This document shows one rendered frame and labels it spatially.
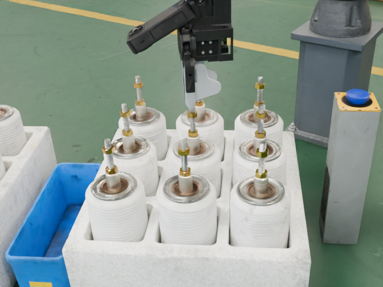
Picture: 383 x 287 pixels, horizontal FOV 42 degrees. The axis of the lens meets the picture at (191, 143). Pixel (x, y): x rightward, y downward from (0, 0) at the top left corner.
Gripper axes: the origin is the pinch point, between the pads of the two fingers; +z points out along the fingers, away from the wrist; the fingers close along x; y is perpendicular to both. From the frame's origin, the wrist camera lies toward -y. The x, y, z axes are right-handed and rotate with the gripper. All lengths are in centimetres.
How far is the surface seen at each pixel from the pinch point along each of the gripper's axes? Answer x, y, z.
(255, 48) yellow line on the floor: 111, 37, 35
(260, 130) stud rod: -3.0, 12.0, 4.8
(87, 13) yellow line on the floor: 175, -34, 35
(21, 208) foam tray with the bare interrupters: 6.1, -34.0, 23.2
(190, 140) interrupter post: -1.0, 0.1, 6.9
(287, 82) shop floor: 76, 41, 35
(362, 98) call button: -0.8, 30.6, 1.6
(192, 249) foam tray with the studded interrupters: -18.0, -2.0, 16.4
